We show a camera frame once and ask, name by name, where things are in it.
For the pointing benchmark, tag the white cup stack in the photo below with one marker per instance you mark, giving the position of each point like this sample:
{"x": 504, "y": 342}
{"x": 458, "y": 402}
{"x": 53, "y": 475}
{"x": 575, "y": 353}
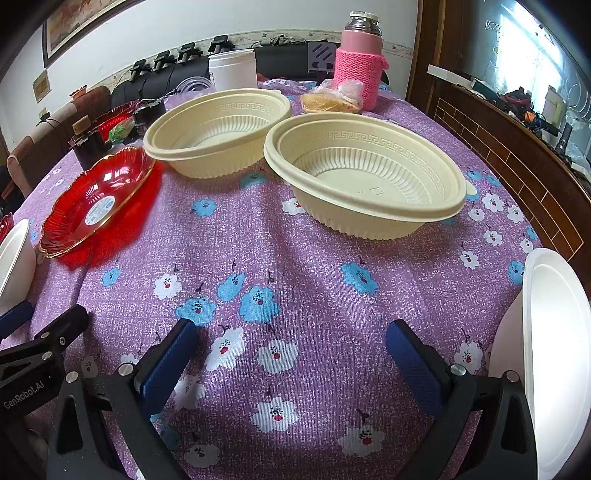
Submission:
{"x": 233, "y": 71}

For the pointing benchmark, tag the framed wall painting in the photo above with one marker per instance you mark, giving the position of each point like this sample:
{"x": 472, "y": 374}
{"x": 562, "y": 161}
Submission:
{"x": 78, "y": 23}

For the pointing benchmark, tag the black leather sofa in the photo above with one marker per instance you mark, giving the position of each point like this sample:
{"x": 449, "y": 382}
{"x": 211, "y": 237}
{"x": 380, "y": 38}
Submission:
{"x": 138, "y": 88}

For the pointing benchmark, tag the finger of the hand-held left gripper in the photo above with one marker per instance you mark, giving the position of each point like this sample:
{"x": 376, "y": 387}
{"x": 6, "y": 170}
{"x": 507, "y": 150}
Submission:
{"x": 60, "y": 330}
{"x": 14, "y": 319}

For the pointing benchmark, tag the red glass plate gold rim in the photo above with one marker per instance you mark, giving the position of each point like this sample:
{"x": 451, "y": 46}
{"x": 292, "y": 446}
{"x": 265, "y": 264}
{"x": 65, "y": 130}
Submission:
{"x": 69, "y": 217}
{"x": 3, "y": 227}

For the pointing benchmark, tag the pink thermos with knit sleeve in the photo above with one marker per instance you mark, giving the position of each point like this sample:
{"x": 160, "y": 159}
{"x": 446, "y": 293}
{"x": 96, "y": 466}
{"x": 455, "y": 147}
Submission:
{"x": 358, "y": 74}

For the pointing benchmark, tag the small black box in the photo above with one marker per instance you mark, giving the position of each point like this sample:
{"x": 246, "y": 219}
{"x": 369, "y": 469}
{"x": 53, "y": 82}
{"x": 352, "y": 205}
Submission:
{"x": 150, "y": 114}

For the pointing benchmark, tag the brown leather sofa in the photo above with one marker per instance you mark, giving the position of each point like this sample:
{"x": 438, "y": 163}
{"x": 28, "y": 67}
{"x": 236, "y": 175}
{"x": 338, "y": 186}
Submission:
{"x": 46, "y": 147}

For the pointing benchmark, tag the red fruit tray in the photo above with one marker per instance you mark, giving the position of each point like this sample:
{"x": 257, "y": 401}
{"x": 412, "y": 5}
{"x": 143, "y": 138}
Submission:
{"x": 113, "y": 117}

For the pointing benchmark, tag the flat white box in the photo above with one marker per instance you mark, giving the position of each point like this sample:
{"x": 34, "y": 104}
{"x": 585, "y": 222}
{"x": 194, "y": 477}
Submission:
{"x": 450, "y": 76}

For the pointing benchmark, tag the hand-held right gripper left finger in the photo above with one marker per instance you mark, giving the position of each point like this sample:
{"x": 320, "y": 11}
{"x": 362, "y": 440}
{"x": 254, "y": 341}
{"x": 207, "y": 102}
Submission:
{"x": 168, "y": 362}

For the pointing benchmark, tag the cream ribbed plastic bowl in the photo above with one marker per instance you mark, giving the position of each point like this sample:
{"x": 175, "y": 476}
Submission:
{"x": 369, "y": 184}
{"x": 217, "y": 134}

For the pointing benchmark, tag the small wall plaque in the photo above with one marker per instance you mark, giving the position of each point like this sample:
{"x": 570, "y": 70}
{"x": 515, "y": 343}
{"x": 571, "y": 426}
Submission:
{"x": 40, "y": 86}

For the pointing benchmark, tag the clear plastic bag of food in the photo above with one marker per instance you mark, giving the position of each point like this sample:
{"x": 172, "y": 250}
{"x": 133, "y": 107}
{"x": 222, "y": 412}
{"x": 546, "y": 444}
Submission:
{"x": 323, "y": 102}

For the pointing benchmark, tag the black device on sofa back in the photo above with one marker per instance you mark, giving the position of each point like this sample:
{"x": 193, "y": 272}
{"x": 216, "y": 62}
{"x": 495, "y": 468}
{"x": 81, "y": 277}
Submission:
{"x": 219, "y": 46}
{"x": 138, "y": 69}
{"x": 164, "y": 61}
{"x": 187, "y": 52}

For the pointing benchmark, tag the white jug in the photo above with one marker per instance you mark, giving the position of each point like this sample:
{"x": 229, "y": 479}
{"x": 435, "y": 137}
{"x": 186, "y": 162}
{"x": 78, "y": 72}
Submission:
{"x": 552, "y": 106}

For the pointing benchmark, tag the wooden cabinet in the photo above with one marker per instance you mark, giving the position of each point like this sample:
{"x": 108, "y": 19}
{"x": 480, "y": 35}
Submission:
{"x": 508, "y": 152}

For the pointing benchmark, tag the clear plastic container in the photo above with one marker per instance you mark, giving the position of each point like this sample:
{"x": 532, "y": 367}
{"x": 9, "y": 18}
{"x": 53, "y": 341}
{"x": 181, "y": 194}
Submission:
{"x": 194, "y": 85}

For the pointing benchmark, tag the white disposable bowl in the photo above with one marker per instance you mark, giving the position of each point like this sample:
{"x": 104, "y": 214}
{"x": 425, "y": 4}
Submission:
{"x": 558, "y": 346}
{"x": 16, "y": 258}

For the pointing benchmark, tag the dark slotted object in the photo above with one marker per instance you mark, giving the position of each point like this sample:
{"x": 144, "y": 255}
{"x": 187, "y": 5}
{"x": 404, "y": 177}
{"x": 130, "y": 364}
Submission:
{"x": 321, "y": 55}

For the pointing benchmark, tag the purple floral tablecloth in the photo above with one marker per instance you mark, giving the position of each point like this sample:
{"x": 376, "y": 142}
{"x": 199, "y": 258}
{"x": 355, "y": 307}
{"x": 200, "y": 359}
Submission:
{"x": 300, "y": 263}

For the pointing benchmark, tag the window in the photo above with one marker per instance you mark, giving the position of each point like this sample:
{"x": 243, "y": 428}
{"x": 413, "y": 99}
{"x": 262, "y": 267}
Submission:
{"x": 531, "y": 46}

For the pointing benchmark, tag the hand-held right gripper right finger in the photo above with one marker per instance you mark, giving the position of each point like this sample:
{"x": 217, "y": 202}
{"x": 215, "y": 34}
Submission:
{"x": 415, "y": 364}

